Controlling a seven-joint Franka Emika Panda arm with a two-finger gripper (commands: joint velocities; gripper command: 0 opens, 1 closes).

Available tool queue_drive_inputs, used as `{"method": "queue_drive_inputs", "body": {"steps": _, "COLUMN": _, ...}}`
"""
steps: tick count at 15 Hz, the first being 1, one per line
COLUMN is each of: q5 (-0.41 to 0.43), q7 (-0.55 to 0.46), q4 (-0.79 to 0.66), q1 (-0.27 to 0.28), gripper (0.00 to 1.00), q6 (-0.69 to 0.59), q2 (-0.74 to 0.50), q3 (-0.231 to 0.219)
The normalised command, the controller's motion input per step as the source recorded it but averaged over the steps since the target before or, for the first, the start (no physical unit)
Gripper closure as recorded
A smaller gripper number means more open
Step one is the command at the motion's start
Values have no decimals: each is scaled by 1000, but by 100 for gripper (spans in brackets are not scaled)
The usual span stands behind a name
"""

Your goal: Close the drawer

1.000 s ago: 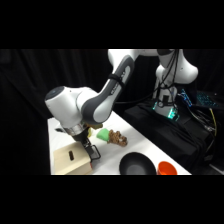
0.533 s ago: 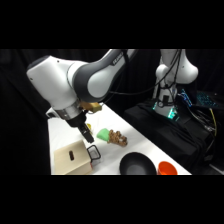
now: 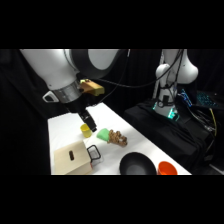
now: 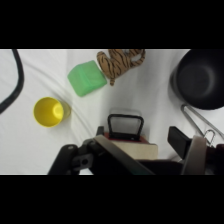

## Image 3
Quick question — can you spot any yellow plastic cup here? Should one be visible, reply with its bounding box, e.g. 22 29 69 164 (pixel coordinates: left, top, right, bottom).
79 123 94 139

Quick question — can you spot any yellow-brown wrist camera box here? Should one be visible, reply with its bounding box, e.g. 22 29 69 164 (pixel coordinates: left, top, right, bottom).
78 78 106 98

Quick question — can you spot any black curtain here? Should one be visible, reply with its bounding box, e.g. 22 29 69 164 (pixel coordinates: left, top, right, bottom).
0 49 224 176

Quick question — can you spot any brown pinecone toy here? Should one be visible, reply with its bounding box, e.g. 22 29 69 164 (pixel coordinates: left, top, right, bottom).
106 129 129 148

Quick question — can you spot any orange bowl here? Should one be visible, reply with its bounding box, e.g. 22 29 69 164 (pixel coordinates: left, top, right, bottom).
157 161 179 176

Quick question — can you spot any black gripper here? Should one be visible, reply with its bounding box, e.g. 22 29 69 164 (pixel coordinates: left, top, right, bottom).
66 97 98 133

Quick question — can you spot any black bowl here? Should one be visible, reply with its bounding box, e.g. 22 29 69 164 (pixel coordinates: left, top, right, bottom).
119 151 158 176

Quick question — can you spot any yellow cable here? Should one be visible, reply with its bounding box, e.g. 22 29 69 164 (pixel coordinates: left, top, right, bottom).
209 107 218 137

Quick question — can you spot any black cloth-covered robot stand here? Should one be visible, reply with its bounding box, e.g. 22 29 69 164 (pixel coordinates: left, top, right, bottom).
122 99 214 175

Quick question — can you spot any long black arm cable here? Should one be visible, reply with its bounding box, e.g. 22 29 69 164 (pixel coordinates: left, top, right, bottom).
94 49 185 90

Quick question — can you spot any light wooden drawer box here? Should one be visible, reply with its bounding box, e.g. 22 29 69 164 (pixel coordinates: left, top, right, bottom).
53 139 94 176

